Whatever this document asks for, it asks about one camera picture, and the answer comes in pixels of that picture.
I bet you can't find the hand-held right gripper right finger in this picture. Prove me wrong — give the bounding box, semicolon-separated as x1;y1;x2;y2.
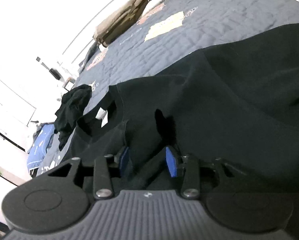
166;146;248;201

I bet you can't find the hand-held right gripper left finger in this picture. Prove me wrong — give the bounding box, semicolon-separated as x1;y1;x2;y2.
47;146;130;201

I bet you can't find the black sweatshirt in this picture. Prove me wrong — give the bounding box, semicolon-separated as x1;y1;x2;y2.
69;21;299;240

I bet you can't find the crumpled black garment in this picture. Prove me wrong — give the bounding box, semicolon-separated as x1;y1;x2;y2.
55;84;93;147

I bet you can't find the blue printed pillow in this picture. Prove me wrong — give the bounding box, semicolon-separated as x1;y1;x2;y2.
27;124;55;174

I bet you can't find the black handheld vacuum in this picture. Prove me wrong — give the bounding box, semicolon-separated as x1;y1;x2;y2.
36;57;62;81

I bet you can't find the white wardrobe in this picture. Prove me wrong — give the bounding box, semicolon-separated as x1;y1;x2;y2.
0;60;37;183

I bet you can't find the folded khaki blanket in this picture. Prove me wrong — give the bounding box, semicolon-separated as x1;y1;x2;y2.
93;0;165;46

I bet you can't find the grey quilted bedspread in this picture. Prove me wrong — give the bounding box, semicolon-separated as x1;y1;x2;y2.
41;0;299;175

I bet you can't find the white headboard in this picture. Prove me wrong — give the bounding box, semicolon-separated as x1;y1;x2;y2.
62;0;170;75

